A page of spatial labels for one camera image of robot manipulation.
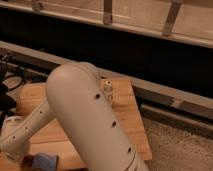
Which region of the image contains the small dark red pepper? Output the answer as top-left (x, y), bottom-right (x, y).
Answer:
top-left (21, 155), bottom-right (34, 168)

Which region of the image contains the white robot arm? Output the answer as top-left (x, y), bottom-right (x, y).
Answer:
top-left (0, 62), bottom-right (149, 171)

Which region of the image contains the blue cloth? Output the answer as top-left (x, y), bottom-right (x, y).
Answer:
top-left (32, 153), bottom-right (59, 171)

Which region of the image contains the metal bracket middle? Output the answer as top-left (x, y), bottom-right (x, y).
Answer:
top-left (103, 0), bottom-right (113, 25)

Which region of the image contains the black cables and equipment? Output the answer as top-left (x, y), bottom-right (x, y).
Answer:
top-left (0, 53), bottom-right (26, 128)

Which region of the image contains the metal bracket right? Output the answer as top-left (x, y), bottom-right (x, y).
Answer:
top-left (162, 0), bottom-right (183, 37)

